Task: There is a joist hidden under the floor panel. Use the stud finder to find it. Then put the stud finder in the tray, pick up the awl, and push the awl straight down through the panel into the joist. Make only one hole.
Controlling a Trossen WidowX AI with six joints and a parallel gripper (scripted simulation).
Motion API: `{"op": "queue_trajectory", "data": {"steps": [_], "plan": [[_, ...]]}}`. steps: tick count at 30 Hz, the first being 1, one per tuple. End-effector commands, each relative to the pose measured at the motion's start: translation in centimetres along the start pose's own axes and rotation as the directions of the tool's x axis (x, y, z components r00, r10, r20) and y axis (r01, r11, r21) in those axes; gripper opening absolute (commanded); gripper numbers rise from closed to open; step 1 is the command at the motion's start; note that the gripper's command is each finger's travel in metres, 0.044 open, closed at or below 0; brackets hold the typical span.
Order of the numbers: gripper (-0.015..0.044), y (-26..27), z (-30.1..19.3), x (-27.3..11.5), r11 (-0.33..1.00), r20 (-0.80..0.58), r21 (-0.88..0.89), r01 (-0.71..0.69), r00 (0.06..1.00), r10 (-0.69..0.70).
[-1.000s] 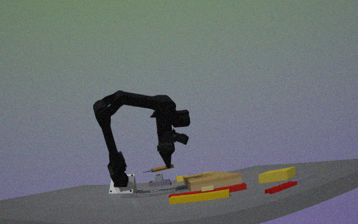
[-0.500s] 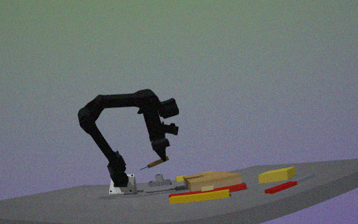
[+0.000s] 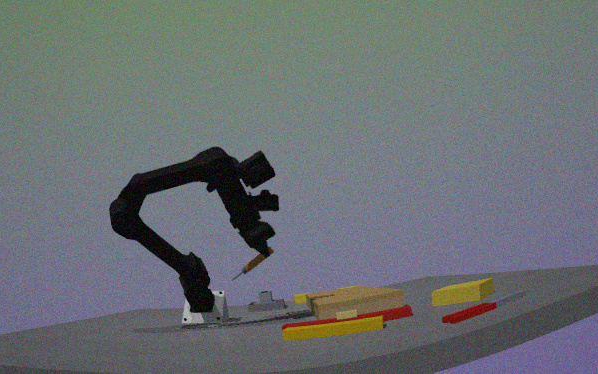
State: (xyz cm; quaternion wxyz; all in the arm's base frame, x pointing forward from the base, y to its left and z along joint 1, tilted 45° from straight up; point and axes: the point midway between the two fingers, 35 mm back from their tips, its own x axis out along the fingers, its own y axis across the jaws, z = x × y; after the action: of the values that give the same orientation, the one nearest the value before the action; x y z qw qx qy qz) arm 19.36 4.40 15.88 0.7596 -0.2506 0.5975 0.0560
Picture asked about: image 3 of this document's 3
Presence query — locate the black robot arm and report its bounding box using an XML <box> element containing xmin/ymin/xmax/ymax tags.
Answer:
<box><xmin>109</xmin><ymin>147</ymin><xmax>279</xmax><ymax>313</ymax></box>

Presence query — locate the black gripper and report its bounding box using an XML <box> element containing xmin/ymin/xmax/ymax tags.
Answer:
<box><xmin>225</xmin><ymin>194</ymin><xmax>275</xmax><ymax>258</ymax></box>

